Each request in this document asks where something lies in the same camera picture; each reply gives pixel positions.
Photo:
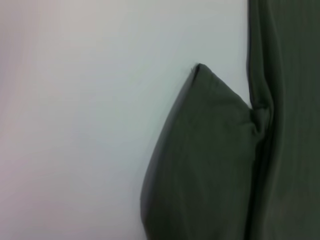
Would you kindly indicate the dark green t-shirt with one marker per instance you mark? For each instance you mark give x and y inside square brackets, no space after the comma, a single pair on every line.
[212,162]

